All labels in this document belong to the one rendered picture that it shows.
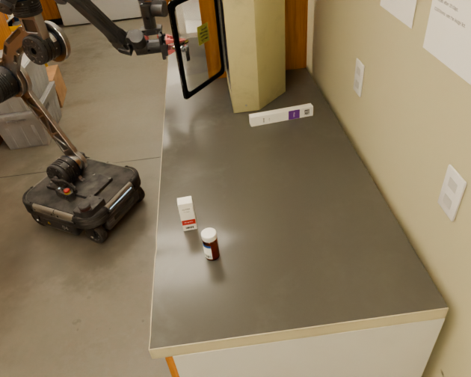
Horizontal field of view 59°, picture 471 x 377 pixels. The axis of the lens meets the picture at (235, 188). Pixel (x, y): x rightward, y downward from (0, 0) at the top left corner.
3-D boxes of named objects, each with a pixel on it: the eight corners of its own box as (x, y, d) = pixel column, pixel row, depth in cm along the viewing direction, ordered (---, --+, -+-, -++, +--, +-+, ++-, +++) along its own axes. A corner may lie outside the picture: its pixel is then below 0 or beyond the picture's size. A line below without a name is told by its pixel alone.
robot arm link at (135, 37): (125, 34, 175) (119, 52, 174) (117, 19, 164) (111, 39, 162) (152, 41, 174) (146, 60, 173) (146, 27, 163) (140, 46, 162)
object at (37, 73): (55, 80, 375) (42, 43, 354) (37, 112, 328) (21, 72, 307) (9, 85, 374) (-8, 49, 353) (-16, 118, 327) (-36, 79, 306)
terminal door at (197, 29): (224, 72, 196) (215, -20, 171) (185, 101, 177) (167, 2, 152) (223, 72, 197) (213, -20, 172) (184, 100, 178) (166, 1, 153)
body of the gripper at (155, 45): (162, 34, 167) (143, 37, 167) (167, 59, 173) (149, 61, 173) (163, 29, 172) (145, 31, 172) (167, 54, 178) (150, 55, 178)
